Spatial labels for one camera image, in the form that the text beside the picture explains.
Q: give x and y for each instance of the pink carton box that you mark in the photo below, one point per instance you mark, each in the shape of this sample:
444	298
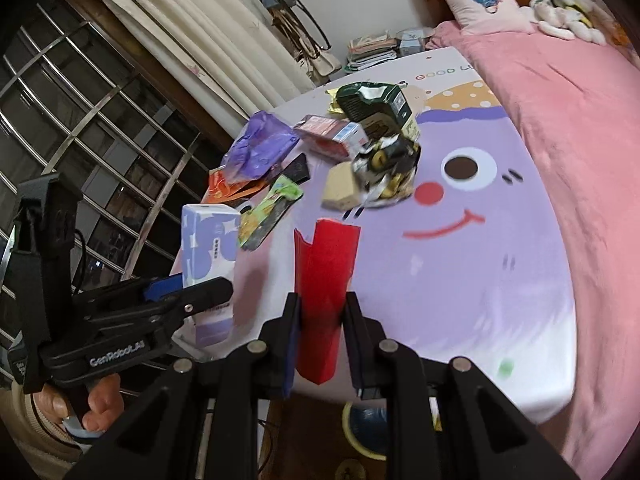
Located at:
330	135

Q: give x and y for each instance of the crumpled black foil wrapper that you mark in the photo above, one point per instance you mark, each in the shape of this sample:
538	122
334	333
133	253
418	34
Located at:
390	170

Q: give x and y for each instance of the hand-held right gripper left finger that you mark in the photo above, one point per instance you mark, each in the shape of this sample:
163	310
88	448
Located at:
291	350

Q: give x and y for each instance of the beige handbag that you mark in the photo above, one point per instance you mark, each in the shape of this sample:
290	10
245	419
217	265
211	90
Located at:
322	65

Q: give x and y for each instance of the white plush toy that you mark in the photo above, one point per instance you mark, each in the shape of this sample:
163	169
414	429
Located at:
565	15

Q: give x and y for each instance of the red paper packet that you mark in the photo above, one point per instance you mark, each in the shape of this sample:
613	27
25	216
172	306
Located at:
322	285

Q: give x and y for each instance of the metal window grille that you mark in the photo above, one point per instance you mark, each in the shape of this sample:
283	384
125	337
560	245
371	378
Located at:
100	125

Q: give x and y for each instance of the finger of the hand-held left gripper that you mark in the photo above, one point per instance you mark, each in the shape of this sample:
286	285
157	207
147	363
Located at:
162	287
205	295

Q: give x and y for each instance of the pink blanket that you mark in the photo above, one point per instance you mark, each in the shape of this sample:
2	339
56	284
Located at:
575	120

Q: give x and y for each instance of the stack of books and papers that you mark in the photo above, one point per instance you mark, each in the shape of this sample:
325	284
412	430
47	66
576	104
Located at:
372	52

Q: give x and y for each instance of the cream curtain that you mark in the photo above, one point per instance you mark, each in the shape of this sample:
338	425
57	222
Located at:
200	35

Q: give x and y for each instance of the pale blue box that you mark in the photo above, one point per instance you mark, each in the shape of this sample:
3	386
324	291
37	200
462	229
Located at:
415	42

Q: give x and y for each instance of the orange wrapper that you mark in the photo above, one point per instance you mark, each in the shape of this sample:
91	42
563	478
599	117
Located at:
220	190

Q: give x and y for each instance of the green snack wrapper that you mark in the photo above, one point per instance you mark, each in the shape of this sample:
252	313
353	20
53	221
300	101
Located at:
265	215

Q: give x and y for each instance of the gold foil wrapper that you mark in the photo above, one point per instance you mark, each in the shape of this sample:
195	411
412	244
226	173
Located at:
336	105

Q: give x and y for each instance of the person's left forearm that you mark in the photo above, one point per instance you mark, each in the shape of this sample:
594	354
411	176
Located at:
40	435

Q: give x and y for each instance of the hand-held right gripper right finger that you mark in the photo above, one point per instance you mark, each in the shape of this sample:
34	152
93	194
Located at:
354	350

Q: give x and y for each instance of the white pillow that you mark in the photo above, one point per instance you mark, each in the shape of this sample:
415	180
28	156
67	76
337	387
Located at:
480	0

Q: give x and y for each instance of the white blue tissue box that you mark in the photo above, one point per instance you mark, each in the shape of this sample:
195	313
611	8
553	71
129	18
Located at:
210	240

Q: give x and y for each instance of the person's left hand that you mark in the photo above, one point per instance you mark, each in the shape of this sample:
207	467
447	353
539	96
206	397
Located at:
102	402

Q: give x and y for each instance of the beige wafer block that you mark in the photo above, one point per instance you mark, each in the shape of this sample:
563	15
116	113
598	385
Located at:
340	185

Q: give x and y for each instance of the purple plastic bag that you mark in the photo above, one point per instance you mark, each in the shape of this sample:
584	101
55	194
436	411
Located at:
260	145

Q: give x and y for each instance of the dark green bag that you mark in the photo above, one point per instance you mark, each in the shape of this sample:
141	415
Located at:
380	105

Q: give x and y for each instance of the blue bin with yellow rim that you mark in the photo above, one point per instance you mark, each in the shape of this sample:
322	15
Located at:
367	427

